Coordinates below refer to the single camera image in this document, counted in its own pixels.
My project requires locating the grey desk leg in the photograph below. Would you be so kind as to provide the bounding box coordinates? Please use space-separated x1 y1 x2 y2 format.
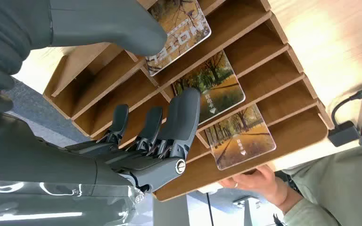
152 194 190 226

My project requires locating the autumn trees card large lettering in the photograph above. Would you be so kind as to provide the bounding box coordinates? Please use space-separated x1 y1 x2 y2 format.
145 0 212 77

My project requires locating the thin black hanging cable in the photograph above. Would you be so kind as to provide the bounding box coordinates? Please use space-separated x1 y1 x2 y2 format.
206 193 215 226

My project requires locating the autumn trees card small lettering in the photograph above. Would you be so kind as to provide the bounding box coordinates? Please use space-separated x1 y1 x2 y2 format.
172 49 246 125
204 104 277 171

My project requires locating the wooden card rack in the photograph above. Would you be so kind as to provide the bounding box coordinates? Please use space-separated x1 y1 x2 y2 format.
43 0 335 202

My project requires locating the person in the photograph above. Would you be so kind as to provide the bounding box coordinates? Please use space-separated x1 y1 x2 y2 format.
281 142 362 226

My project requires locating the black adapter cable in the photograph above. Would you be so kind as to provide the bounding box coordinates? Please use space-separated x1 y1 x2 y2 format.
330 86 362 127

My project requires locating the black adapter box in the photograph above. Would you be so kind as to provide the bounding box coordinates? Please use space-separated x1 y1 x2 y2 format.
328 121 362 147

